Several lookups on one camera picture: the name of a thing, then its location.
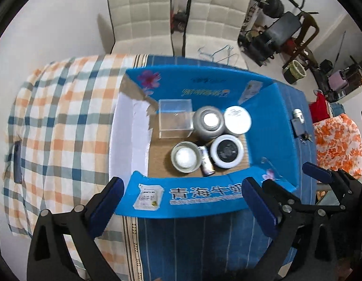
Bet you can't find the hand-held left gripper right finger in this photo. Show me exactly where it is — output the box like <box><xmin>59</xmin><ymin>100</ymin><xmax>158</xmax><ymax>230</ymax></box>
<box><xmin>241</xmin><ymin>176</ymin><xmax>350</xmax><ymax>281</ymax></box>

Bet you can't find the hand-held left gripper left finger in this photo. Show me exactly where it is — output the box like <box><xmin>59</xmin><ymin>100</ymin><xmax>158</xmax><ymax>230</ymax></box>
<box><xmin>27</xmin><ymin>176</ymin><xmax>125</xmax><ymax>281</ymax></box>

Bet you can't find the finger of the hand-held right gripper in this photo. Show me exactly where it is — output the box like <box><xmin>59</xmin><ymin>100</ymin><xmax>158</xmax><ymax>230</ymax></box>
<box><xmin>262</xmin><ymin>178</ymin><xmax>346</xmax><ymax>212</ymax></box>
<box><xmin>302</xmin><ymin>162</ymin><xmax>362</xmax><ymax>196</ymax></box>

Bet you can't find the black-lid round jar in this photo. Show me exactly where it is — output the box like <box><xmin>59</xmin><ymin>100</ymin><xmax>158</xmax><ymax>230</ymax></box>
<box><xmin>209</xmin><ymin>135</ymin><xmax>244</xmax><ymax>169</ymax></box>

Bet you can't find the dark lighter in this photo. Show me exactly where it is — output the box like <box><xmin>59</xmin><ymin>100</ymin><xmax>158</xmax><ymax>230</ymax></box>
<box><xmin>199</xmin><ymin>146</ymin><xmax>215</xmax><ymax>177</ymax></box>

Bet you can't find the white round jar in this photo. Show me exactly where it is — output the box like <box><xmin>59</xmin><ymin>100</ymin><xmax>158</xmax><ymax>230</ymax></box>
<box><xmin>223</xmin><ymin>106</ymin><xmax>252</xmax><ymax>135</ymax></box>

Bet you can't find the silver tin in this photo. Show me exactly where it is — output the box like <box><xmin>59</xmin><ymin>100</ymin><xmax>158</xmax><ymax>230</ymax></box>
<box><xmin>171</xmin><ymin>141</ymin><xmax>202</xmax><ymax>173</ymax></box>

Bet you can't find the silver metal can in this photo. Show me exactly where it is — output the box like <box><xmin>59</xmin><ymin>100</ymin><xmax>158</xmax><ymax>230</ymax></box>
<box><xmin>193</xmin><ymin>106</ymin><xmax>225</xmax><ymax>141</ymax></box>

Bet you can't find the clear plastic box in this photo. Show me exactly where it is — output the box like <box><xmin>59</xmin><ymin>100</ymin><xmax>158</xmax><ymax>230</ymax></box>
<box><xmin>158</xmin><ymin>99</ymin><xmax>195</xmax><ymax>139</ymax></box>

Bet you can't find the blue cardboard box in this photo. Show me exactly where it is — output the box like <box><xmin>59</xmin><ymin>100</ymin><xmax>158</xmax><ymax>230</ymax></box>
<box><xmin>109</xmin><ymin>67</ymin><xmax>299</xmax><ymax>218</ymax></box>

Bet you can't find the orange floral blanket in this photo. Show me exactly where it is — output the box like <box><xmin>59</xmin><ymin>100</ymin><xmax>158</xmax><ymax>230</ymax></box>
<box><xmin>313</xmin><ymin>114</ymin><xmax>362</xmax><ymax>180</ymax></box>

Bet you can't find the black charger adapter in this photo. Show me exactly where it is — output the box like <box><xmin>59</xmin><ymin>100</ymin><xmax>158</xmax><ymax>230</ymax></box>
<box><xmin>291</xmin><ymin>118</ymin><xmax>306</xmax><ymax>137</ymax></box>

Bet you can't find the red cloth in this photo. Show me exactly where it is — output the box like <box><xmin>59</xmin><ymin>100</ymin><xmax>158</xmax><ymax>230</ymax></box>
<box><xmin>310</xmin><ymin>94</ymin><xmax>331</xmax><ymax>123</ymax></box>

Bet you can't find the blue-grey cloth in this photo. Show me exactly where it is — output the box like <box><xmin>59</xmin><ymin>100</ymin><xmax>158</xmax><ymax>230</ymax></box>
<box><xmin>329</xmin><ymin>102</ymin><xmax>345</xmax><ymax>116</ymax></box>

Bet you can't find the plaid blanket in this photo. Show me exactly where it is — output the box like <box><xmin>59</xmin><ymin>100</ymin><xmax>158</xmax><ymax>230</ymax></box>
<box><xmin>2</xmin><ymin>54</ymin><xmax>149</xmax><ymax>281</ymax></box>

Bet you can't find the pink suitcase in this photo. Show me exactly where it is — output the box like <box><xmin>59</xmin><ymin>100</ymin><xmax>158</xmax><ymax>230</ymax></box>
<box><xmin>329</xmin><ymin>70</ymin><xmax>350</xmax><ymax>90</ymax></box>

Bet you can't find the grey smartphone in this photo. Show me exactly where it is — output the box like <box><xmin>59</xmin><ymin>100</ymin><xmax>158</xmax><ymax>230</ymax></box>
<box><xmin>14</xmin><ymin>141</ymin><xmax>23</xmax><ymax>183</ymax></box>

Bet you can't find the black trash bin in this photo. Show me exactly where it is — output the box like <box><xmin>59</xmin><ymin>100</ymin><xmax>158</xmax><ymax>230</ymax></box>
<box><xmin>283</xmin><ymin>60</ymin><xmax>307</xmax><ymax>84</ymax></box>

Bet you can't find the black exercise machine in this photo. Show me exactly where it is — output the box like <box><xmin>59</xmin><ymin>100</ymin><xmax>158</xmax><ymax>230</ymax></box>
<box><xmin>311</xmin><ymin>55</ymin><xmax>361</xmax><ymax>94</ymax></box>

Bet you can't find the brown wooden chair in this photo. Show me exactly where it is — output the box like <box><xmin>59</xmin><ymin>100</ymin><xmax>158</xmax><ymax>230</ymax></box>
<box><xmin>282</xmin><ymin>9</ymin><xmax>320</xmax><ymax>70</ymax></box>

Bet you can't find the black weight bench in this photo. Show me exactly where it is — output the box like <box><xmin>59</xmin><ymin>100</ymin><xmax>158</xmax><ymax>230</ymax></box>
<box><xmin>240</xmin><ymin>12</ymin><xmax>301</xmax><ymax>66</ymax></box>

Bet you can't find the black barbell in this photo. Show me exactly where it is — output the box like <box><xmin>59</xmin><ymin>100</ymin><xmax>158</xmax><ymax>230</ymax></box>
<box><xmin>251</xmin><ymin>0</ymin><xmax>284</xmax><ymax>18</ymax></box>

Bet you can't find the white quilted chair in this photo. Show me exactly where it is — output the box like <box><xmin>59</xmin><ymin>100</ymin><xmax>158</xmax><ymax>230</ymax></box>
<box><xmin>182</xmin><ymin>0</ymin><xmax>252</xmax><ymax>65</ymax></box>
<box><xmin>107</xmin><ymin>0</ymin><xmax>174</xmax><ymax>55</ymax></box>

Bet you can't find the blue wire hanger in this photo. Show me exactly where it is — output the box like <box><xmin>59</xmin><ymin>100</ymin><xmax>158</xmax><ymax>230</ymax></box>
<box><xmin>212</xmin><ymin>45</ymin><xmax>240</xmax><ymax>65</ymax></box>

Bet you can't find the white wire hanger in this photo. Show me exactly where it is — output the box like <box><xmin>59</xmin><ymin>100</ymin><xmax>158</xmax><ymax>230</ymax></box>
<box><xmin>197</xmin><ymin>45</ymin><xmax>217</xmax><ymax>62</ymax></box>

